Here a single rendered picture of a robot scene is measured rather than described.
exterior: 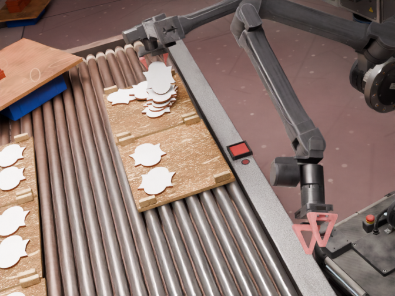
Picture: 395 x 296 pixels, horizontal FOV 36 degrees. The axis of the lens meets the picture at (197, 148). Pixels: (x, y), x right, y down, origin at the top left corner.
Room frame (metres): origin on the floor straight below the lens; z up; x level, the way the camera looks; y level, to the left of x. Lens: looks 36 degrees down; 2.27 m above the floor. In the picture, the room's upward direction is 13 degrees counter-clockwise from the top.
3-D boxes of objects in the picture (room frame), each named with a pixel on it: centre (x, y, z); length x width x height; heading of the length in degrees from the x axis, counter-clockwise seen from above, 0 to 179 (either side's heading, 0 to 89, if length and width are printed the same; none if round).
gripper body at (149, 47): (2.30, 0.09, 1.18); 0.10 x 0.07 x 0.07; 93
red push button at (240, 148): (1.79, -0.15, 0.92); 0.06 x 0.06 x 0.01; 8
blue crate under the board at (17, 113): (2.58, 0.74, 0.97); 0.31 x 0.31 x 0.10; 39
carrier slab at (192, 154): (1.81, 0.10, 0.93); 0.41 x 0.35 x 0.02; 8
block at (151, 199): (1.59, 0.20, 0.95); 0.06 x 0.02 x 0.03; 98
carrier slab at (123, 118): (2.23, 0.16, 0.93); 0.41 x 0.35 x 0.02; 7
